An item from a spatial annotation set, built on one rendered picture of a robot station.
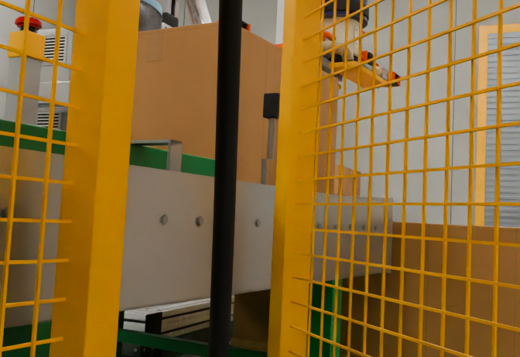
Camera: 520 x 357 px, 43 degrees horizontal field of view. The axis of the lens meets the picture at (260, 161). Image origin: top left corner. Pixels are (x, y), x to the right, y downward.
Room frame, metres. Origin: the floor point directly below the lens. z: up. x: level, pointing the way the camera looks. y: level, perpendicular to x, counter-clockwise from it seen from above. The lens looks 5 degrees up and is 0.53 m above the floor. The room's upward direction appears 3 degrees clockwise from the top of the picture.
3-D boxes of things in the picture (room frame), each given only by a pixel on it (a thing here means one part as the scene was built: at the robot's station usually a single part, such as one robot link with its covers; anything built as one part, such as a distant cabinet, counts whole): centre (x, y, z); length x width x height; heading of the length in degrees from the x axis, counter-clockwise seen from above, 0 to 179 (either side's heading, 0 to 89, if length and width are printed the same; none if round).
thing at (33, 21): (1.74, 0.65, 1.02); 0.07 x 0.07 x 0.04
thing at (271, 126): (1.18, -0.02, 0.68); 0.03 x 0.02 x 0.17; 61
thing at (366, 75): (2.31, -0.34, 1.08); 0.34 x 0.10 x 0.05; 151
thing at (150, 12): (2.23, 0.43, 1.20); 0.13 x 0.12 x 0.14; 126
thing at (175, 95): (1.72, 0.10, 0.75); 0.60 x 0.40 x 0.40; 150
